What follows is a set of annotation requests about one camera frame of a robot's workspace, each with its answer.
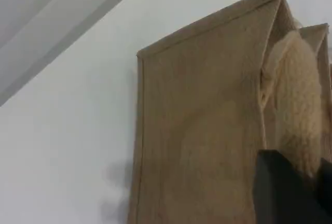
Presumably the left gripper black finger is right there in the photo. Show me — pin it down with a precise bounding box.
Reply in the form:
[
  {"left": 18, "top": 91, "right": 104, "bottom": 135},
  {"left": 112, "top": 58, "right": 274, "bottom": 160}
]
[
  {"left": 255, "top": 150, "right": 320, "bottom": 224},
  {"left": 315, "top": 158, "right": 332, "bottom": 224}
]

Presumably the long golden bread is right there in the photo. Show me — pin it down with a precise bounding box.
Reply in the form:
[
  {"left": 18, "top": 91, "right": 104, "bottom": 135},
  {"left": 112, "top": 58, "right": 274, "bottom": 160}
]
[{"left": 267, "top": 31, "right": 324, "bottom": 178}]

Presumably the brown jute tote bag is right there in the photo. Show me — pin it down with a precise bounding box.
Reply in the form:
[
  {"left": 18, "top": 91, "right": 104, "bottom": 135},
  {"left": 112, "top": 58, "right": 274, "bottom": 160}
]
[{"left": 127, "top": 0, "right": 332, "bottom": 224}]

